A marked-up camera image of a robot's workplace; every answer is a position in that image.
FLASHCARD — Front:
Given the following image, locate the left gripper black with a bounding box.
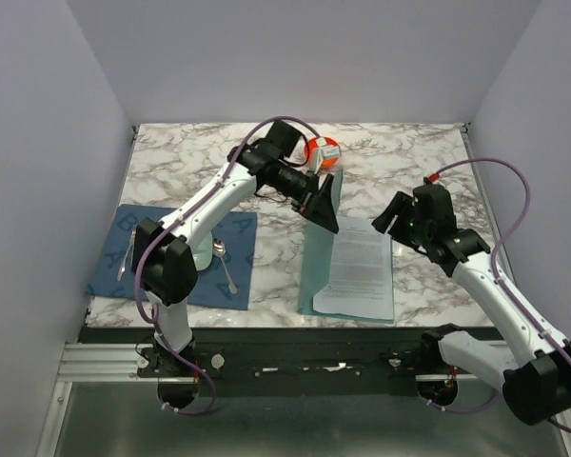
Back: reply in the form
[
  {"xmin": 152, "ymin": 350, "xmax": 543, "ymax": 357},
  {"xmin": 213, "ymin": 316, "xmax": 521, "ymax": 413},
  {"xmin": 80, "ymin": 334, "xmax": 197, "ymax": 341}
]
[{"xmin": 271, "ymin": 162, "xmax": 340, "ymax": 233}]

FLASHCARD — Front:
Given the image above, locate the teal file folder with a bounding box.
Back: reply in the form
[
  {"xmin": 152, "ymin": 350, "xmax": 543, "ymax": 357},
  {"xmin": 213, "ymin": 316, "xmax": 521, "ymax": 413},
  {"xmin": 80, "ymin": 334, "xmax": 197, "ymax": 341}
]
[{"xmin": 297, "ymin": 169, "xmax": 396, "ymax": 326}]

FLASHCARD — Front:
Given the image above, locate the printed paper stack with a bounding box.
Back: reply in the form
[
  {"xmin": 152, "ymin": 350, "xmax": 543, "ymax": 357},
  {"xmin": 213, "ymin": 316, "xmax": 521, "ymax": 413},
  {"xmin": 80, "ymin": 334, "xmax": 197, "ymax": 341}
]
[{"xmin": 312, "ymin": 216, "xmax": 395, "ymax": 323}]

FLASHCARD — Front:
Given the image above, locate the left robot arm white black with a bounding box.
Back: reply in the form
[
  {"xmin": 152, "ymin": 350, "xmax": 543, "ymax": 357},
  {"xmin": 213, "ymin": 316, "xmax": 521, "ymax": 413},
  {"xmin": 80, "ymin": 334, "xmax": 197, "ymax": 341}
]
[{"xmin": 131, "ymin": 116, "xmax": 339, "ymax": 376}]

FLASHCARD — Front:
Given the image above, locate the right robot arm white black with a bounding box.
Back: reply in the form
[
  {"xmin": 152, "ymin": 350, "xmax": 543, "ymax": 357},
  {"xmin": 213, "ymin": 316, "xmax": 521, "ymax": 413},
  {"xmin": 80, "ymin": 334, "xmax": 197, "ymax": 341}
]
[{"xmin": 372, "ymin": 183, "xmax": 571, "ymax": 426}]

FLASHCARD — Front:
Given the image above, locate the orange bowl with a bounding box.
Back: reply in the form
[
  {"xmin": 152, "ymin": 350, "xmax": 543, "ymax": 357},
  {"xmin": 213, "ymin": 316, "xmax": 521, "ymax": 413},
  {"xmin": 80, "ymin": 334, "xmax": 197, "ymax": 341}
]
[{"xmin": 304, "ymin": 136, "xmax": 342, "ymax": 171}]

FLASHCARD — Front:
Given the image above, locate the silver spoon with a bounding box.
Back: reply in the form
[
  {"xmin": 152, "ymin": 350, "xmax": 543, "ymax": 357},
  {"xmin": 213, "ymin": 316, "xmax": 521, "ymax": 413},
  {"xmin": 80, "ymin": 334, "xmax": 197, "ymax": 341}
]
[{"xmin": 212, "ymin": 238, "xmax": 238, "ymax": 294}]

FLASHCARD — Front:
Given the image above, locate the blue cloth placemat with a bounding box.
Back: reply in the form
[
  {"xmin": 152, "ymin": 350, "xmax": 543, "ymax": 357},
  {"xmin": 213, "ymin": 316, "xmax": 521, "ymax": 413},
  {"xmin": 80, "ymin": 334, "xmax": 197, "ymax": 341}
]
[{"xmin": 86, "ymin": 204, "xmax": 258, "ymax": 310}]

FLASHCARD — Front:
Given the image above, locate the light green divided plate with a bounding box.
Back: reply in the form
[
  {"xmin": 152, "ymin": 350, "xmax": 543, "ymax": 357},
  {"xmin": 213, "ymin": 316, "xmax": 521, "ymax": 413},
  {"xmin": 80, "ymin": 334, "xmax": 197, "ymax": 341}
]
[{"xmin": 192, "ymin": 231, "xmax": 213, "ymax": 271}]

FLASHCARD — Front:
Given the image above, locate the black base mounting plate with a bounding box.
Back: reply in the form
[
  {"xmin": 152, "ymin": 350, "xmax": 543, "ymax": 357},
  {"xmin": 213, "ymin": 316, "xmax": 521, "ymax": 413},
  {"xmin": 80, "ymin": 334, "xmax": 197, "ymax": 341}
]
[{"xmin": 78, "ymin": 327, "xmax": 477, "ymax": 399}]

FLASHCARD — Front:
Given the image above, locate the silver fork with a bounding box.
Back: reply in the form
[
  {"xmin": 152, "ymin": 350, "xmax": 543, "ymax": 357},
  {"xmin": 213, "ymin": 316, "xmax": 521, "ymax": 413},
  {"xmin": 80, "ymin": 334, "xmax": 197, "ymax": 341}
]
[{"xmin": 117, "ymin": 228, "xmax": 136, "ymax": 282}]

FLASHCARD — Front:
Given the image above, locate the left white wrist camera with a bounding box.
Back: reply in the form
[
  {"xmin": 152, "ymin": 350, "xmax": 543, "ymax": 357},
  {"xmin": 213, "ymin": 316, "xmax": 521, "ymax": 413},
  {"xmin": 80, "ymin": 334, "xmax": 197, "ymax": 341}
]
[{"xmin": 308, "ymin": 137, "xmax": 343, "ymax": 173}]

